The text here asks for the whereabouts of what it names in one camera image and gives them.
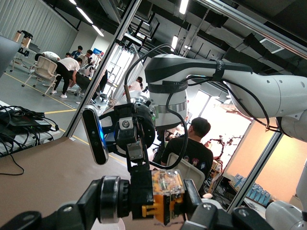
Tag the person blue shirt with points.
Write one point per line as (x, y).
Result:
(77, 54)

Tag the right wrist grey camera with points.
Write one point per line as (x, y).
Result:
(96, 136)

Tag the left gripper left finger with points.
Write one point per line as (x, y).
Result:
(72, 213)

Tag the ceiling air vent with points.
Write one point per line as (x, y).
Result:
(271, 45)

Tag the grey camera bar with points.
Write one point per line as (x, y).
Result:
(133, 39)

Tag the person wearing glasses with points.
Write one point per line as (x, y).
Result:
(86, 57)

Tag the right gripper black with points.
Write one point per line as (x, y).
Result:
(148, 129)

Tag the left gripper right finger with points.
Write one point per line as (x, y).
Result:
(211, 215)

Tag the white mesh office chair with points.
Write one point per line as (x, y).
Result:
(45, 68)

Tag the woman with ponytail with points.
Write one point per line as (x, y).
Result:
(136, 85)

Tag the ceiling strip light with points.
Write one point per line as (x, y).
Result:
(183, 6)
(84, 15)
(98, 30)
(174, 42)

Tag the dark monitor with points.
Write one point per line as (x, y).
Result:
(8, 55)

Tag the black electronics box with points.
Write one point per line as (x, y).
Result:
(26, 122)

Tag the bending person white shirt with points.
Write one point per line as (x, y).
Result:
(50, 55)

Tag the seated man black t-shirt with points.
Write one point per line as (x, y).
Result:
(194, 151)

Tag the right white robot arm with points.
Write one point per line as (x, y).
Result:
(275, 91)

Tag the person white shirt black trousers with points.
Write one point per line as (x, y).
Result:
(68, 65)

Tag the aluminium cell frame post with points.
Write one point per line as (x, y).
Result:
(254, 172)
(98, 79)

